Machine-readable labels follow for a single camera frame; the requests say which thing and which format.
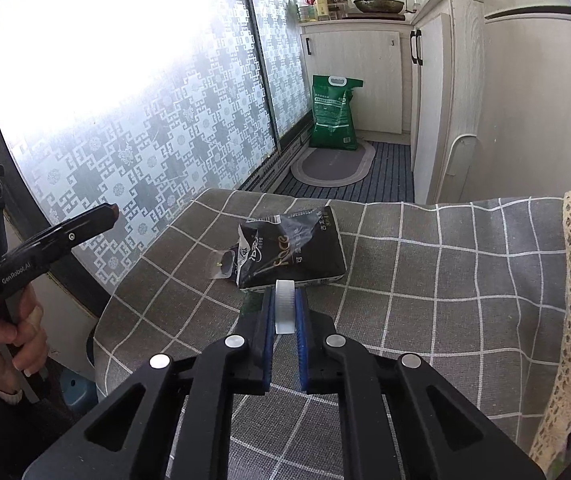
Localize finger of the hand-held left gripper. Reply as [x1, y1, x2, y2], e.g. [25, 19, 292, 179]
[12, 204, 116, 272]

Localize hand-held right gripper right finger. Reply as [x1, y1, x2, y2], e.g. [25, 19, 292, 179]
[293, 290, 546, 480]

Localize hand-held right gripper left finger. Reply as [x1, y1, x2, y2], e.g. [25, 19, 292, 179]
[35, 287, 278, 480]

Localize white ribbed cap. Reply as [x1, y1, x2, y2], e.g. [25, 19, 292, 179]
[274, 280, 296, 335]

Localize black snack packet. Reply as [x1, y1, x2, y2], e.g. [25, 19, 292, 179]
[235, 205, 347, 291]

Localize person's left forearm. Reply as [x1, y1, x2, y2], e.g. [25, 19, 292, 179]
[0, 347, 91, 480]

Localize clear plastic wrapper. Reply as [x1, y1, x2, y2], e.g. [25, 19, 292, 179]
[210, 250, 238, 281]

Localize patterned frosted glass door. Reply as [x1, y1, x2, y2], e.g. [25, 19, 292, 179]
[242, 0, 316, 141]
[0, 0, 281, 306]

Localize grey checked tablecloth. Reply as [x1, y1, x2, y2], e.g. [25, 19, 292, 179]
[92, 177, 571, 480]

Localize grey oval floor mat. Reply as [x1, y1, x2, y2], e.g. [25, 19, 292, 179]
[291, 139, 377, 187]

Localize dark striped rug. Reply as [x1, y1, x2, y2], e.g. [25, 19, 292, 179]
[265, 140, 416, 206]

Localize green rice bag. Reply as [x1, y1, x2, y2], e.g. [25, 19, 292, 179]
[309, 74, 365, 151]

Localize white rounded board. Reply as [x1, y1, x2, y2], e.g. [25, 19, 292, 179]
[445, 135, 481, 177]

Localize tall white cabinet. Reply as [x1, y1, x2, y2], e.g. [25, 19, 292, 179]
[408, 0, 489, 206]

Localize silver refrigerator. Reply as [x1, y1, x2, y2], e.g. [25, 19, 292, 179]
[483, 7, 571, 201]

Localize frying pan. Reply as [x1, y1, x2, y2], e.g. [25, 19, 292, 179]
[345, 0, 406, 15]

